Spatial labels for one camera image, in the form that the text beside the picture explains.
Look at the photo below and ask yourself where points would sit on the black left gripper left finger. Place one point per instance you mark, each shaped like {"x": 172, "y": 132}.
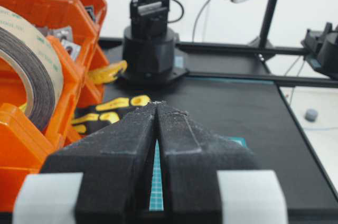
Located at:
{"x": 93, "y": 180}

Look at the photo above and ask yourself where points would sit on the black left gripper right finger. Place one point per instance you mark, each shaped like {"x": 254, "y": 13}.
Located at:
{"x": 247, "y": 196}

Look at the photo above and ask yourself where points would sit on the orange plastic container rack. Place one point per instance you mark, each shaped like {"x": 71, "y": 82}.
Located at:
{"x": 73, "y": 28}

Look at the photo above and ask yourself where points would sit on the teal cutting mat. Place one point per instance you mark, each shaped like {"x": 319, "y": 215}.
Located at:
{"x": 157, "y": 181}

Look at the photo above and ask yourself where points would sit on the black table mat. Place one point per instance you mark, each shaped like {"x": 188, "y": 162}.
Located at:
{"x": 231, "y": 91}

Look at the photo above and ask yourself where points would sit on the black device at right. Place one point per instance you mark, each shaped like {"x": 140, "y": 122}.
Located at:
{"x": 322, "y": 47}

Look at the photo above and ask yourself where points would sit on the small grey cap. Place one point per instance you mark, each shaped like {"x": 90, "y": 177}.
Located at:
{"x": 311, "y": 115}

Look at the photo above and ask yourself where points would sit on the grey foam tape roll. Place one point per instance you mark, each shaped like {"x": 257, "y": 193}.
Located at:
{"x": 28, "y": 52}

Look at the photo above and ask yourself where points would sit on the black aluminium frame post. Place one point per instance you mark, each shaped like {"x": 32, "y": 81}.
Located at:
{"x": 269, "y": 23}

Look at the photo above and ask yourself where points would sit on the metal frame bracket lower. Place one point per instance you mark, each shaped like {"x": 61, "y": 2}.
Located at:
{"x": 72, "y": 49}

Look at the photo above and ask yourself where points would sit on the metal frame bracket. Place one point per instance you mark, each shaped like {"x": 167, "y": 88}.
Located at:
{"x": 72, "y": 49}
{"x": 64, "y": 33}

